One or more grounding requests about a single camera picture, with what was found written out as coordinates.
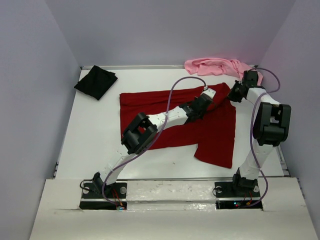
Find black folded t shirt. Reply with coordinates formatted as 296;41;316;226
74;65;118;101

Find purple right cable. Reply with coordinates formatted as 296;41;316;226
249;66;281;207

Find red t shirt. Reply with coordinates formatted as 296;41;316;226
119;83;236;169

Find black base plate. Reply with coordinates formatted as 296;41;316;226
212;181;263;210
79;180;127;211

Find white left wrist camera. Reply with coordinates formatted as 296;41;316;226
200;86;217;100

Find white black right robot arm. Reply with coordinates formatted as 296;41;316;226
227;67;292;197

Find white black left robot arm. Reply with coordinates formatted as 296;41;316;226
92;88;216;198

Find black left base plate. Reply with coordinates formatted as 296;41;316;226
79;180;127;211

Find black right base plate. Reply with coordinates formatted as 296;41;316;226
212;181;263;210

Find pink t shirt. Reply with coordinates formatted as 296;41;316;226
184;57;253;79

